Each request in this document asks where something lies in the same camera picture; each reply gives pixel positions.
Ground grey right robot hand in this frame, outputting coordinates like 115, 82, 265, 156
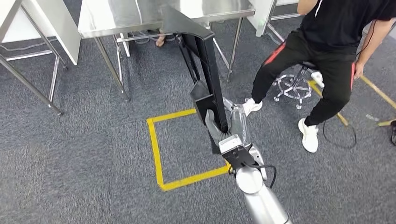
205, 98, 252, 145

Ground long black plastic part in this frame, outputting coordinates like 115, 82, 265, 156
161, 4, 231, 155

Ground chrome swivel stool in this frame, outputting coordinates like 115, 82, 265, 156
272, 61, 325, 110

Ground yellow floor tape square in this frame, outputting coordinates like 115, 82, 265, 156
308, 75, 396, 127
146, 108, 233, 192

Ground person's foot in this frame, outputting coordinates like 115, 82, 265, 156
156, 29, 168, 48

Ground person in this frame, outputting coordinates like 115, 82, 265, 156
242, 0, 396, 154

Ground stainless steel table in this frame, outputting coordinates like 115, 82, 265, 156
77, 0, 256, 103

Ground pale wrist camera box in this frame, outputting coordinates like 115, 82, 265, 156
218, 134, 243, 154

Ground black camera cable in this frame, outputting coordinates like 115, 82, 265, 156
229, 164, 277, 189

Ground black floor cable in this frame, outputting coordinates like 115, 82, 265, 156
322, 119, 357, 150

